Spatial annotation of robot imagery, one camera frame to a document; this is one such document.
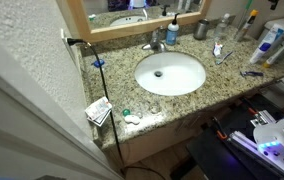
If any blue and white toothbrush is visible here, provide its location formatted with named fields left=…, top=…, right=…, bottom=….
left=215, top=50, right=235, bottom=66

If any blue and white pump bottle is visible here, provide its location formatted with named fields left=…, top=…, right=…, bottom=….
left=165, top=12, right=181, bottom=46

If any brown spray bottle orange cap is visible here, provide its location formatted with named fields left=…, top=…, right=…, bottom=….
left=234, top=9, right=260, bottom=43

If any clear bottle white cap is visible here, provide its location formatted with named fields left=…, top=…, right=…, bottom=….
left=214, top=13, right=231, bottom=40

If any grey metal cup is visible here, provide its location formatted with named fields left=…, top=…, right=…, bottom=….
left=193, top=18, right=211, bottom=41

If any chrome faucet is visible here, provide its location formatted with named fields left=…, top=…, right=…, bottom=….
left=141, top=26, right=167, bottom=53

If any white lotion tube yellow cap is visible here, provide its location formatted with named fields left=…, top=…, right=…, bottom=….
left=249, top=23, right=284, bottom=65

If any tall slim white tube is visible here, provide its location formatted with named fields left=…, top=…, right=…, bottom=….
left=262, top=28, right=284, bottom=69

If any blue razor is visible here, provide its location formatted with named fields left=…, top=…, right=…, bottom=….
left=239, top=70, right=265, bottom=78

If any orange black clamp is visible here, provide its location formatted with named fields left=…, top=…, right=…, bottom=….
left=245, top=106, right=260, bottom=116
left=211, top=116, right=230, bottom=141

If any white oval sink basin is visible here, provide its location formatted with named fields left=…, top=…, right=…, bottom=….
left=134, top=51, right=207, bottom=97

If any black robot cart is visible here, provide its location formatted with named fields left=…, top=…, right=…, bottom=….
left=186, top=93, right=284, bottom=180

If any wooden vanity cabinet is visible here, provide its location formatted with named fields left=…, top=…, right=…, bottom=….
left=101, top=86, right=260, bottom=168

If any white green contact lens case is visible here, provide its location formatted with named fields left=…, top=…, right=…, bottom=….
left=121, top=108, right=141, bottom=125

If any small blue plastic object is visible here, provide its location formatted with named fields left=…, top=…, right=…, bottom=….
left=91, top=58, right=106, bottom=69

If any wood framed mirror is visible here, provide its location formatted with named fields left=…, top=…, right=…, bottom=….
left=56, top=0, right=213, bottom=44

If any white door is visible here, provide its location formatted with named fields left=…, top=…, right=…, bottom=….
left=0, top=26, right=123, bottom=180

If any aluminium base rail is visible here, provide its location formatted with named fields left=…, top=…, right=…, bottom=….
left=228, top=109, right=283, bottom=174

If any black power cable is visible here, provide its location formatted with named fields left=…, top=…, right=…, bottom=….
left=66, top=37, right=166, bottom=180

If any white wall outlet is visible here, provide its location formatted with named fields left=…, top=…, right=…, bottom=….
left=60, top=28, right=75, bottom=56

